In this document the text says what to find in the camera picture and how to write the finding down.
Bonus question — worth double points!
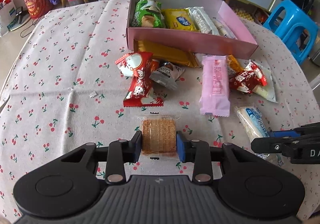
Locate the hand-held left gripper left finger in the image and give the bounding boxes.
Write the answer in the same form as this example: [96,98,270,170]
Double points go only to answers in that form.
[60,131,143,185]

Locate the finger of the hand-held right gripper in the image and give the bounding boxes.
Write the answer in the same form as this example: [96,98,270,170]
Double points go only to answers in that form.
[269,122,320,139]
[251,136,301,156]

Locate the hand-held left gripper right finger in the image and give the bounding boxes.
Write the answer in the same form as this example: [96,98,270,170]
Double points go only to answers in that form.
[176,131,258,184]

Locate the clear-wrapped brown wafer biscuits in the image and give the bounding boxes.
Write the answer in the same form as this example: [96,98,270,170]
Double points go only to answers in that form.
[137,112,184,161]

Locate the small red snack packet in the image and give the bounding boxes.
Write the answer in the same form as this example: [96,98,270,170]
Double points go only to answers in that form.
[229,61,268,94]

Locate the large red snack packet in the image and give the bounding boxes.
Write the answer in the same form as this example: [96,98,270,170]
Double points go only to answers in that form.
[115,51,164,107]

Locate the pink snack packet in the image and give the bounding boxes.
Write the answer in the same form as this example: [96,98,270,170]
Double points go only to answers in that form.
[199,55,231,117]

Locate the silver foil snack packet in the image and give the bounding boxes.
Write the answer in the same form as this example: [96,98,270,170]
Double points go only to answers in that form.
[149,62,185,90]

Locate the small orange snack packet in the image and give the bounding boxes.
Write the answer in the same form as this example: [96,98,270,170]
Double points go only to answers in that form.
[226,54,244,74]

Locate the pink cardboard box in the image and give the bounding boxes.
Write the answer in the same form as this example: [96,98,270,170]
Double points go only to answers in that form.
[126,0,258,60]

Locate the yellow cracker packet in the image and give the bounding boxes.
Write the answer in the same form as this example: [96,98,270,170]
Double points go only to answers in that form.
[161,8,200,32]

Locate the green potato chips packet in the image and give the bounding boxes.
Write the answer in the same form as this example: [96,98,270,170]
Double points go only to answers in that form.
[132,0,166,29]

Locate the gold foil snack packet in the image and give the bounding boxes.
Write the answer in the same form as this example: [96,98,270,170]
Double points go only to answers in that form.
[134,39,202,69]

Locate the cherry print tablecloth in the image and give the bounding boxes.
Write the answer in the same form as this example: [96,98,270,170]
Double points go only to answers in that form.
[0,0,320,224]

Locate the blue plastic stool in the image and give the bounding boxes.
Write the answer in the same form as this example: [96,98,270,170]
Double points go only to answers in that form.
[262,0,320,65]

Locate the yellow foam tray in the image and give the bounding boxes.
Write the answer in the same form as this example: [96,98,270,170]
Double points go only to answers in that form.
[235,6,255,22]

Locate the red gift bag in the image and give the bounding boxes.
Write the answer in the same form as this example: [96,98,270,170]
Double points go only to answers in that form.
[20,0,53,20]

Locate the black floor device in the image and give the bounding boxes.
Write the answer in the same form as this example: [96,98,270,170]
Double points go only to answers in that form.
[15,7,25,24]

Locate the white shopping bag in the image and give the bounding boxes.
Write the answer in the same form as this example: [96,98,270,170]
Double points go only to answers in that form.
[0,0,17,37]

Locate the black floor cable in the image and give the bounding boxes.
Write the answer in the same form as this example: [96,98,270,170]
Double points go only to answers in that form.
[21,17,45,37]

